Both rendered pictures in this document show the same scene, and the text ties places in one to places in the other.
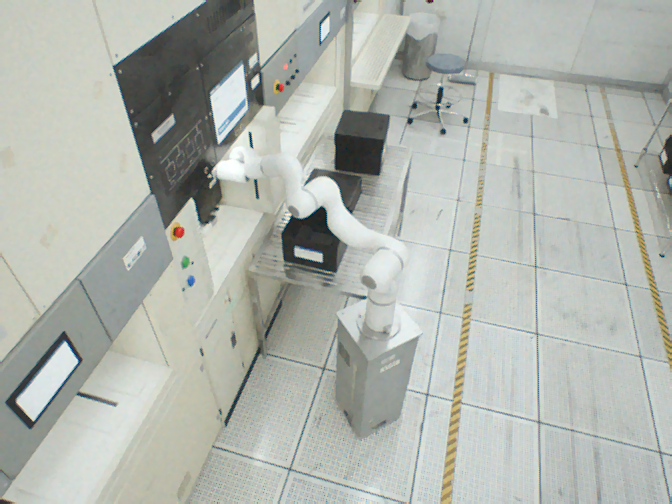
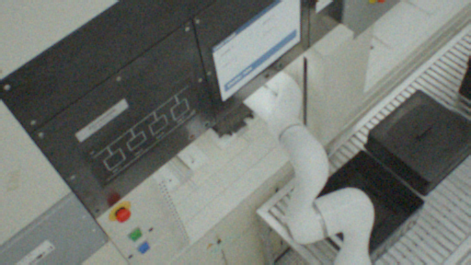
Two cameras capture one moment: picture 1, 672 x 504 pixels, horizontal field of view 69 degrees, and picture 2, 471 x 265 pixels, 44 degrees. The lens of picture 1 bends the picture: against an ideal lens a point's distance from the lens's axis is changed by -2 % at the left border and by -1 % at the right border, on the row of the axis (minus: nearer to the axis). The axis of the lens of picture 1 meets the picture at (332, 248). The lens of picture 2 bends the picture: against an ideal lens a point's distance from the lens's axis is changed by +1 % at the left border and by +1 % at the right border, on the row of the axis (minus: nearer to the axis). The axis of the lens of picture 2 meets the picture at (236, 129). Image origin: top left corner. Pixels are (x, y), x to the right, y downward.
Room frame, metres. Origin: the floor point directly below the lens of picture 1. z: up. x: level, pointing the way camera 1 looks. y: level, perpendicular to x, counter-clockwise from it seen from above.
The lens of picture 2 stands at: (0.95, -0.16, 2.68)
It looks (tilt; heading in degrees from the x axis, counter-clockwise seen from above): 57 degrees down; 42
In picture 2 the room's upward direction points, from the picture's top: 11 degrees counter-clockwise
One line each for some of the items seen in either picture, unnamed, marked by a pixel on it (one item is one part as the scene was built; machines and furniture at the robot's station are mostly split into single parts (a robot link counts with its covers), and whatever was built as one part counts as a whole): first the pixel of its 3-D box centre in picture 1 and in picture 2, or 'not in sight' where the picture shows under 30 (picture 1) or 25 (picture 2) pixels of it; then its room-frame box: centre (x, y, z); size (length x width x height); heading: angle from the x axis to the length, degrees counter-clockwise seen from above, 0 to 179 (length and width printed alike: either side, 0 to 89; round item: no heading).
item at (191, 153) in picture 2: not in sight; (169, 159); (1.57, 0.75, 0.89); 0.22 x 0.21 x 0.04; 75
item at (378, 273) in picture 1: (380, 279); not in sight; (1.28, -0.19, 1.07); 0.19 x 0.12 x 0.24; 144
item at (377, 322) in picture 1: (380, 308); not in sight; (1.30, -0.21, 0.85); 0.19 x 0.19 x 0.18
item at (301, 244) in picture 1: (317, 235); (361, 210); (1.76, 0.07, 0.85); 0.28 x 0.28 x 0.17; 73
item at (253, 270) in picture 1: (340, 248); (421, 195); (2.15, -0.05, 0.38); 1.30 x 0.60 x 0.76; 165
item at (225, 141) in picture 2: (195, 216); (224, 115); (1.83, 0.68, 0.89); 0.22 x 0.21 x 0.04; 75
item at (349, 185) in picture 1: (330, 191); (422, 137); (2.13, 0.02, 0.83); 0.29 x 0.29 x 0.13; 74
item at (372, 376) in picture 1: (372, 369); not in sight; (1.30, -0.21, 0.38); 0.28 x 0.28 x 0.76; 30
